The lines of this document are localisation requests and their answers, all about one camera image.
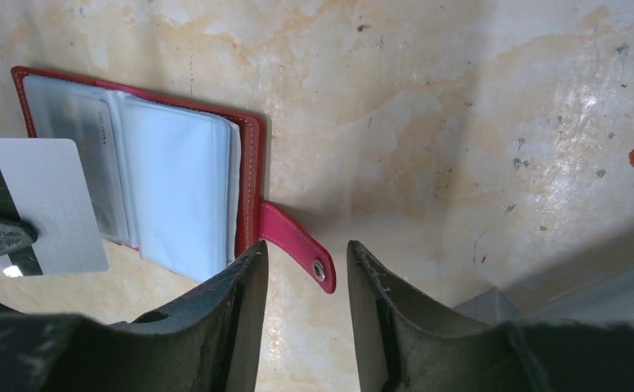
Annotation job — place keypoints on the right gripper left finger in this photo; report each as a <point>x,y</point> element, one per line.
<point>208,339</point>

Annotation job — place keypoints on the grey card black stripe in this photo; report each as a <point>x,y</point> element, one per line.
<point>42,183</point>

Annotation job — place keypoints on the white credit card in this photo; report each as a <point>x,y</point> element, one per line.
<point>87,121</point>

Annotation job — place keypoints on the red leather card holder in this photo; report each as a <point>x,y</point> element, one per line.
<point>191,176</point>

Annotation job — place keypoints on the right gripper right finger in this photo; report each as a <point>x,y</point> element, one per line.
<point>407,341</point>

